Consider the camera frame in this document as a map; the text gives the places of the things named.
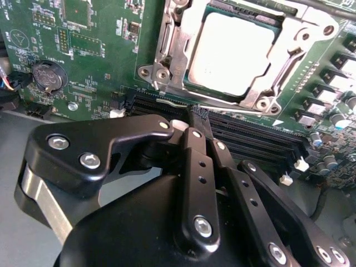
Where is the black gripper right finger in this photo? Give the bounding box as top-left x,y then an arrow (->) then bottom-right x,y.
199,110 -> 352,267

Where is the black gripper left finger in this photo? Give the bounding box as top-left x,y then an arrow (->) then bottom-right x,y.
13,106 -> 221,247

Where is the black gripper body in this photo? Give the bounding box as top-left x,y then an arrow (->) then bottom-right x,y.
54,175 -> 262,267

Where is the thin metal locking lever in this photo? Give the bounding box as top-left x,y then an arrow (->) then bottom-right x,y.
155,96 -> 264,116

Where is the CPU with silver top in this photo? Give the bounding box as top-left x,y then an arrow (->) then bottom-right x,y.
185,4 -> 283,98

